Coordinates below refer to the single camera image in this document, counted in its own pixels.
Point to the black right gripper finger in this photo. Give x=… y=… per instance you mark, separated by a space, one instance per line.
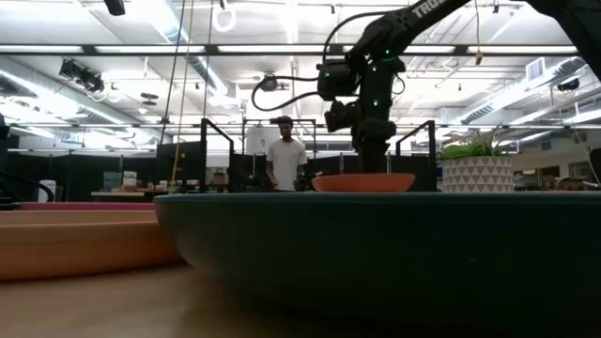
x=381 y=157
x=367 y=157

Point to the orange bowl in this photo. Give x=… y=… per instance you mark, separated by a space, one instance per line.
x=364 y=183

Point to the dark green plate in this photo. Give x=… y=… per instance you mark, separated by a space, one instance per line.
x=375 y=253

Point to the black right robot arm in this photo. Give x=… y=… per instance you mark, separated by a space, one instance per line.
x=413 y=16

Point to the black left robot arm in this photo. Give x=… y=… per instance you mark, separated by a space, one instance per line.
x=115 y=6

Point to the black metal wooden shelf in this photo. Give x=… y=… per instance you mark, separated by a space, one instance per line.
x=204 y=155

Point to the person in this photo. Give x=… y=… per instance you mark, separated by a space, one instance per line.
x=285 y=162

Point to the green plant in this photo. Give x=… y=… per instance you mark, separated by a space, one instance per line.
x=465 y=149

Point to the white triangle pattern planter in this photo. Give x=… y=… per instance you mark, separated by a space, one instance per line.
x=478 y=174

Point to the background wooden table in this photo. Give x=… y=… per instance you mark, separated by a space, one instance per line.
x=119 y=193

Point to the magenta plate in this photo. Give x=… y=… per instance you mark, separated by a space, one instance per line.
x=84 y=206

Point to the black ceiling spotlight cluster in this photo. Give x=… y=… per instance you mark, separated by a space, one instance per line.
x=84 y=77

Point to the peach plate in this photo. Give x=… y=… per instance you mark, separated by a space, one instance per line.
x=70 y=244

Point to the white canister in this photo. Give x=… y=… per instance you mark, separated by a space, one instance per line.
x=47 y=190

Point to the round black ceiling camera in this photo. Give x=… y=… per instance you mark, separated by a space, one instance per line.
x=269 y=83

